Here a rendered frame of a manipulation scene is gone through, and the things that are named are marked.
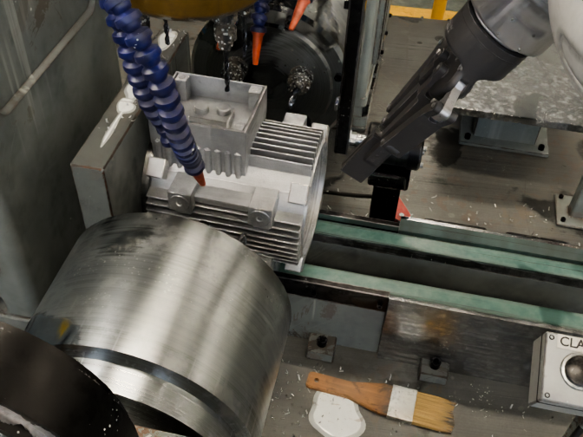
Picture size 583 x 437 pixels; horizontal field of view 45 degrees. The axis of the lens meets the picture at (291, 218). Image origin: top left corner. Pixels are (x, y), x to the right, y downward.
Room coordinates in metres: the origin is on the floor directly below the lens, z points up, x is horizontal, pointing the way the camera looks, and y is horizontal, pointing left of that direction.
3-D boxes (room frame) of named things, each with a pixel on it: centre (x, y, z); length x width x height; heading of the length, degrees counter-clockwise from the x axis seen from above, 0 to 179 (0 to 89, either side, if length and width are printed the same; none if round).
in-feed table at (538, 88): (1.15, -0.41, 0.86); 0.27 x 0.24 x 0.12; 170
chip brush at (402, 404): (0.51, -0.13, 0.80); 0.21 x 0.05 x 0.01; 76
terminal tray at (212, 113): (0.70, 0.11, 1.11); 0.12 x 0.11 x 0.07; 79
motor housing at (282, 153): (0.70, 0.07, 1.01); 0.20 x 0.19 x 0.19; 79
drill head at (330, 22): (1.03, 0.02, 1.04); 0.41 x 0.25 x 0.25; 170
